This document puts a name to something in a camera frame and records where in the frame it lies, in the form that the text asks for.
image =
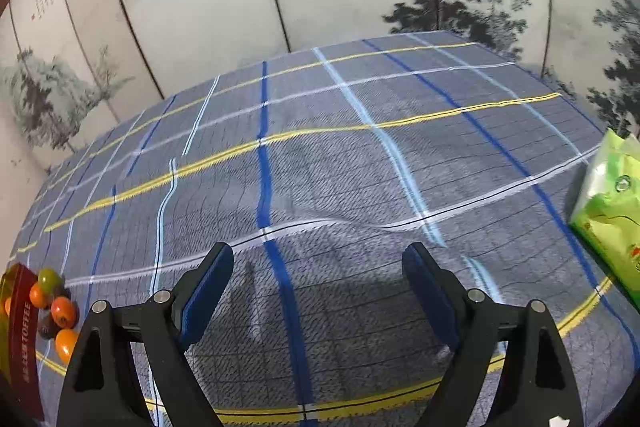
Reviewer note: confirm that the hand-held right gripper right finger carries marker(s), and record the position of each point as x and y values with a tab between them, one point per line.
430	302

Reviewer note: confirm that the dark brown round fruit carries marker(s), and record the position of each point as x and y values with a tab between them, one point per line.
47	331

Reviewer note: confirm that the gold and red tin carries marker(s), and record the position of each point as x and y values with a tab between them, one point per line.
22	337

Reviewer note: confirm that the green round fruit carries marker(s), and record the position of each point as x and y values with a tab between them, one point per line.
48	281

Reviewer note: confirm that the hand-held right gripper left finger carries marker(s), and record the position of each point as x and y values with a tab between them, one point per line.
200	307

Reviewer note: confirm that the blue plaid tablecloth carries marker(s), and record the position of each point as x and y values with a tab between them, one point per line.
325	167

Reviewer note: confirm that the green plastic packet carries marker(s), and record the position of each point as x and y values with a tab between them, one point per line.
610	217

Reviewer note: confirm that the orange round fruit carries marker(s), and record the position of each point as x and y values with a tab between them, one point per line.
37	295
63	312
66	345

